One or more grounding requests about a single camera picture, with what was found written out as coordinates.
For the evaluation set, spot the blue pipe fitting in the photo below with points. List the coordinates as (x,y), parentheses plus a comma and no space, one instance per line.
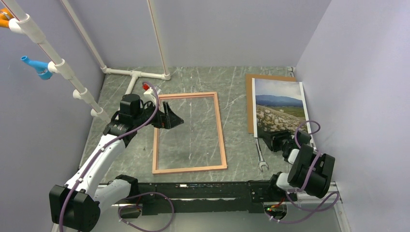
(40,67)

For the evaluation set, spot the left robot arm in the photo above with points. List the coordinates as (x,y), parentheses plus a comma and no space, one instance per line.
(93,179)

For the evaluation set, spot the white PVC pipe stand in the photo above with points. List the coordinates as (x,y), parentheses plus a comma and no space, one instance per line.
(23,23)

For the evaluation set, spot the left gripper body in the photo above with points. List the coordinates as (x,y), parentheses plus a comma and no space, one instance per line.
(144,115)

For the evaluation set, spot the orange pipe fitting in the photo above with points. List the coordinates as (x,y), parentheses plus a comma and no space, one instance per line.
(5,17)

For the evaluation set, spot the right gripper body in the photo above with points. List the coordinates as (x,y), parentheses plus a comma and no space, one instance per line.
(281,140)

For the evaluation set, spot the silver wrench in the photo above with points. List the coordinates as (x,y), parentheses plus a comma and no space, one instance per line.
(261,162)

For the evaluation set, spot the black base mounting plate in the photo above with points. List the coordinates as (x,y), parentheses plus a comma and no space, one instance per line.
(204,197)

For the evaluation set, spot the landscape photo print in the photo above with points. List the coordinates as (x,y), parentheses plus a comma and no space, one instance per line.
(279,105)

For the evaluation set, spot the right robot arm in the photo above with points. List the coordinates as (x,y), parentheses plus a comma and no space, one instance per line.
(310,172)

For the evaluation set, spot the brown backing board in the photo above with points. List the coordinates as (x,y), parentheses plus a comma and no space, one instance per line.
(248,86)

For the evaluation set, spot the wooden picture frame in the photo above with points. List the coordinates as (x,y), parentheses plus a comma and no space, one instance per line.
(174,96)

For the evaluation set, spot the aluminium rail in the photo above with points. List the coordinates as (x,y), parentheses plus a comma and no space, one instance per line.
(80,209)

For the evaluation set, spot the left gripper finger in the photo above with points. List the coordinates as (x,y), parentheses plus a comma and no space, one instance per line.
(163,122)
(174,119)

